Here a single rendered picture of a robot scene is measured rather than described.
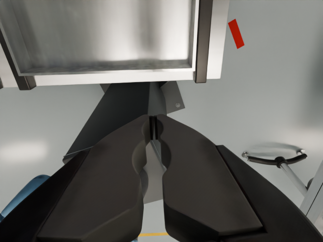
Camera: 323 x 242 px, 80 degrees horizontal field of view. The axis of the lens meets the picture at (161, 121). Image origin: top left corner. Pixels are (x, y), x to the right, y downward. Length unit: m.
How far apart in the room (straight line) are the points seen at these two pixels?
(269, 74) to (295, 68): 0.16
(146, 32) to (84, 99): 1.10
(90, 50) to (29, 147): 1.49
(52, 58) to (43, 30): 0.04
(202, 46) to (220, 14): 0.05
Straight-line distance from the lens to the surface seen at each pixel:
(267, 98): 1.50
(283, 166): 1.67
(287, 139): 1.78
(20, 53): 0.37
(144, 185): 0.55
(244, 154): 1.68
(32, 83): 0.39
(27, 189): 0.42
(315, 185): 1.42
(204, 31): 0.31
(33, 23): 0.37
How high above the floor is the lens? 1.20
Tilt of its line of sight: 61 degrees down
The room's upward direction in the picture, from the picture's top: 177 degrees clockwise
